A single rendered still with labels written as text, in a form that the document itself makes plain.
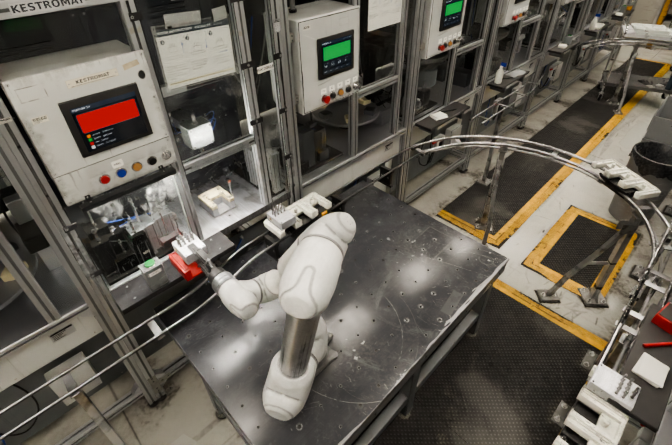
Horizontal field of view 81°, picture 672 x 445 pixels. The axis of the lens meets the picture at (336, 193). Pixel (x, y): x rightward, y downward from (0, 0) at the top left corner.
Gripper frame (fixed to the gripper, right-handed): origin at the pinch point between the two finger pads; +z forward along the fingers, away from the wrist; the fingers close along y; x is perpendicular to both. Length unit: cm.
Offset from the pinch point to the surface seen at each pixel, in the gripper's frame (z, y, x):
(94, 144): 17, 53, 16
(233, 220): 20.6, -13.3, -29.8
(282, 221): 0.1, -11.1, -46.1
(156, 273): 5.4, -4.5, 16.0
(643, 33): -34, -15, -563
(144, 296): 5.3, -12.7, 23.7
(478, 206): -22, -102, -241
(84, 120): 18, 62, 16
